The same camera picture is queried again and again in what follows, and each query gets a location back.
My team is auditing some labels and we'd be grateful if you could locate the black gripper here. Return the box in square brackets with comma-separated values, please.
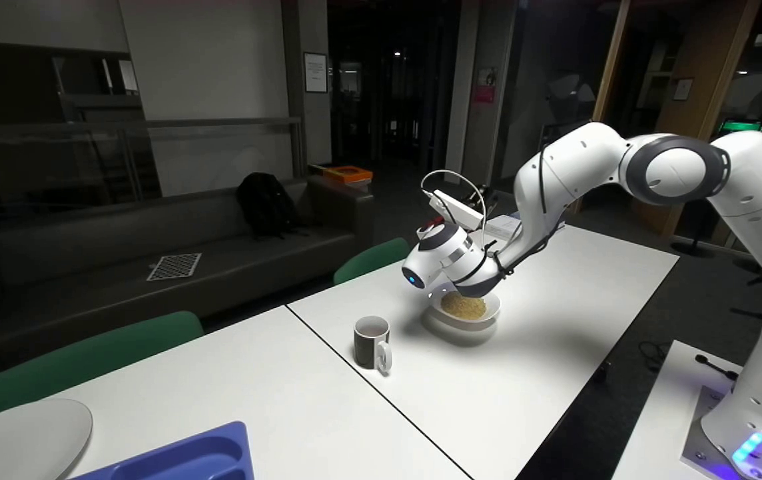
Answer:
[461, 254, 505, 294]

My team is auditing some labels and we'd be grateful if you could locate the bin with orange lid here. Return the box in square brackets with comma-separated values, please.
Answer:
[310, 164, 376, 236]

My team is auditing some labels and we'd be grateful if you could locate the green panel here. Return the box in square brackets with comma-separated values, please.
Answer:
[332, 236, 416, 289]

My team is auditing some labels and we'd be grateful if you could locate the white plate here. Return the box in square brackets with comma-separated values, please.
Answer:
[421, 290, 505, 346]

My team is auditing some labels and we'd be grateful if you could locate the grey round disc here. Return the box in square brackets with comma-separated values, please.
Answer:
[0, 394, 96, 480]

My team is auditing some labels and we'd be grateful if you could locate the blue cutlery tray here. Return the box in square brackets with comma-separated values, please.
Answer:
[78, 418, 256, 480]

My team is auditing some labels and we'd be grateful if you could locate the black backpack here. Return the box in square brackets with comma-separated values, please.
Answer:
[236, 170, 298, 240]

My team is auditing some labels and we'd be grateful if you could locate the wide green chair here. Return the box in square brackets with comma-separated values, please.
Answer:
[0, 309, 205, 430]

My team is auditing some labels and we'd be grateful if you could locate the white camera cable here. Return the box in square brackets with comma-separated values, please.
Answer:
[420, 168, 491, 224]

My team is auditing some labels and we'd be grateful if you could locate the paper sheet on sofa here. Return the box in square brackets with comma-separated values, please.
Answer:
[145, 252, 205, 286]

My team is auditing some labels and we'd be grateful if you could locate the grey sofa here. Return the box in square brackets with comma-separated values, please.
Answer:
[0, 182, 364, 350]

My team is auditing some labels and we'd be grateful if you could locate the framed wall notice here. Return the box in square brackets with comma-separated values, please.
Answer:
[305, 50, 328, 93]

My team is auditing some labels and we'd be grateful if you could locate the slanted wooden beam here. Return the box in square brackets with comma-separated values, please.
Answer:
[593, 0, 635, 125]

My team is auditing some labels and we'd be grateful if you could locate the black mug with white handle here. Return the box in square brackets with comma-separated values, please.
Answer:
[352, 316, 394, 378]

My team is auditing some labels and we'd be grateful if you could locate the black dumbbell-shaped tool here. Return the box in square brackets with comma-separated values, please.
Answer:
[693, 353, 742, 384]

